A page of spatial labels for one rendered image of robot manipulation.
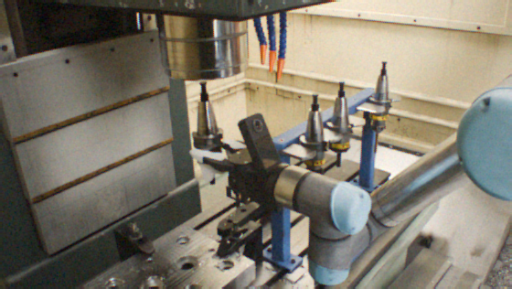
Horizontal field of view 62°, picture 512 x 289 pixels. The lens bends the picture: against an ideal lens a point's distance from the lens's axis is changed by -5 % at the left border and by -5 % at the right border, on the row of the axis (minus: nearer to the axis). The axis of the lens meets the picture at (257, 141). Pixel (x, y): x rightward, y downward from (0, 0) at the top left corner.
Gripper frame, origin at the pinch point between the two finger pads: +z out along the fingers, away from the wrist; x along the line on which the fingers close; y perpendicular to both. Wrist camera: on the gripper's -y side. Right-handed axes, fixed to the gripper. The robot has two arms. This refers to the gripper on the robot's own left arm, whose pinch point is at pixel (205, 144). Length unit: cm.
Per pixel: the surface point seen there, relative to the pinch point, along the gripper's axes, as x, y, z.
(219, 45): -3.3, -21.9, -9.1
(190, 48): -6.9, -21.6, -5.9
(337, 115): 29.9, 0.2, -12.7
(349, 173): 65, 35, 2
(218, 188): 68, 68, 70
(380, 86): 52, -1, -13
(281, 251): 13.8, 31.2, -8.5
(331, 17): 101, -9, 33
